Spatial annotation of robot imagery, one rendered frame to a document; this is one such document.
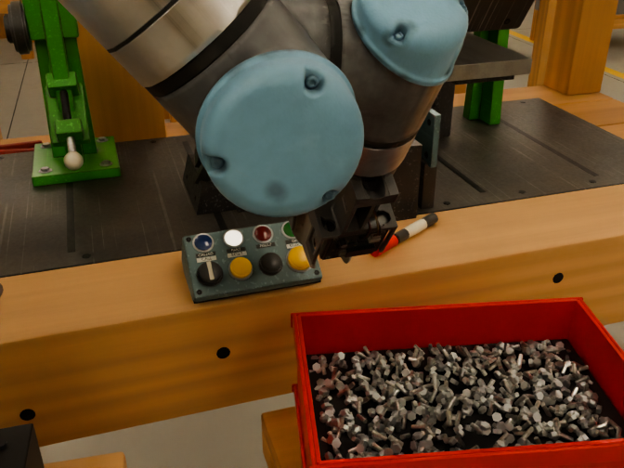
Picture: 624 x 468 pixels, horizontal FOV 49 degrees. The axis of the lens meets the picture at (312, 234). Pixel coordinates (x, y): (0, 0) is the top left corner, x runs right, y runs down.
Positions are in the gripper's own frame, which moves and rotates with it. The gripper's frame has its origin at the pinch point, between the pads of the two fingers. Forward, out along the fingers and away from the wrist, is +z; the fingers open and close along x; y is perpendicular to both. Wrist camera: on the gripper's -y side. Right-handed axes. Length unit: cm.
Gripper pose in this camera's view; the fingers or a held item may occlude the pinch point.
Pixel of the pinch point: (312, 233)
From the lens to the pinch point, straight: 74.3
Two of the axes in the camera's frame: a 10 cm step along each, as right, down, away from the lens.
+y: 2.5, 8.7, -4.2
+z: -1.7, 4.7, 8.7
